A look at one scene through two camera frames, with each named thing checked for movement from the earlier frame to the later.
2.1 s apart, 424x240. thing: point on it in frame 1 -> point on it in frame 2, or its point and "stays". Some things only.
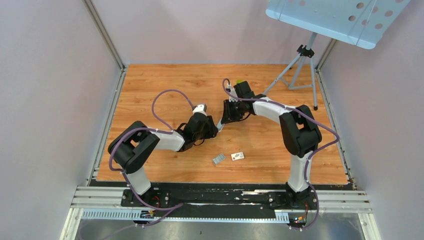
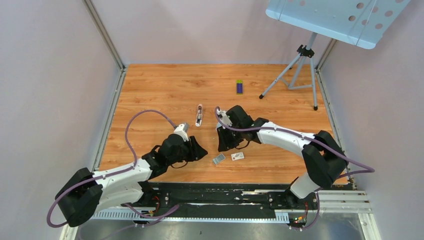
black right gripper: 228,116 -> 224,143
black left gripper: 211,129 -> 196,151
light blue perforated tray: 360,22 stays
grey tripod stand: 305,51 stays
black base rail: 274,196 stays
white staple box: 237,156 stays
